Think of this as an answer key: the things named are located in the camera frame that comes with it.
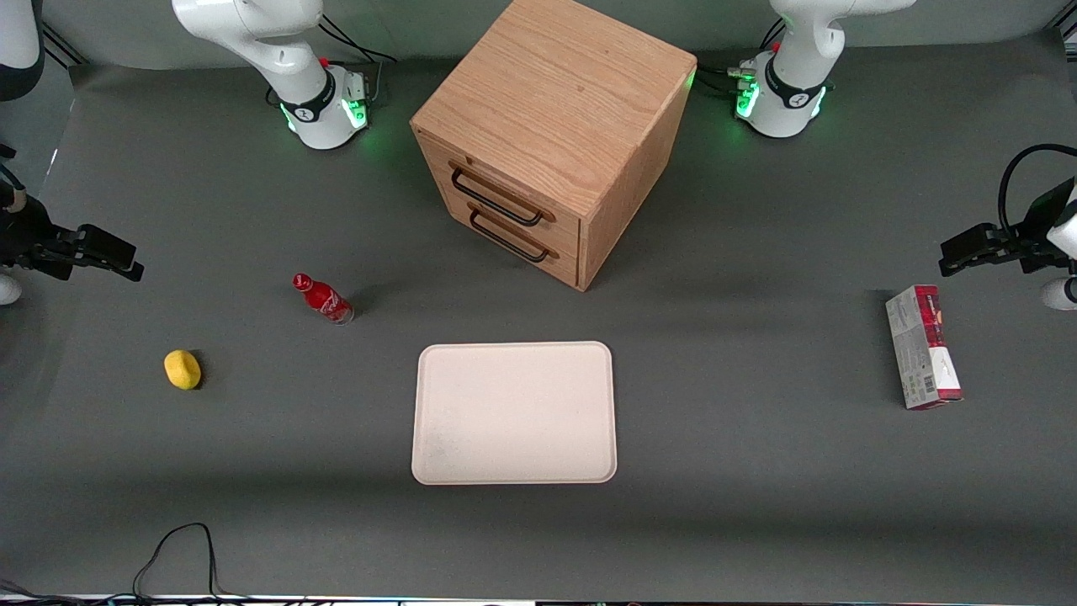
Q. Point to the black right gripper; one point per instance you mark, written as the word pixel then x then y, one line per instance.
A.
pixel 27 238

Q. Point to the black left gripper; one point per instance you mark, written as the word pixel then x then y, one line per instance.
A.
pixel 1037 225

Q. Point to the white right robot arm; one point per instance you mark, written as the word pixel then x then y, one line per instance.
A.
pixel 286 50

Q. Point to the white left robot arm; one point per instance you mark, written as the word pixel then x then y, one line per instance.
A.
pixel 795 76

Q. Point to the wooden drawer cabinet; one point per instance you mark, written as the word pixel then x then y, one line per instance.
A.
pixel 555 93

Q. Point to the red and grey carton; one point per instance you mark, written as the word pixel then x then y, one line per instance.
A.
pixel 921 353

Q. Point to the yellow lemon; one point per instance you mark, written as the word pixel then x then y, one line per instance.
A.
pixel 183 369

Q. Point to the red plastic bottle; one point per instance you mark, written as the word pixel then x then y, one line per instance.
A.
pixel 324 299

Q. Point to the beige rectangular tray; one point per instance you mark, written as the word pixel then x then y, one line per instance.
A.
pixel 513 412

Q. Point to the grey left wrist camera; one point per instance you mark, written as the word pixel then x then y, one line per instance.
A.
pixel 1060 295

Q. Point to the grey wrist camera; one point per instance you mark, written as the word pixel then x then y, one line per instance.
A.
pixel 7 289
pixel 1060 295

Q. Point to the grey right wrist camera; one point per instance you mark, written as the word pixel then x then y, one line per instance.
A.
pixel 7 289

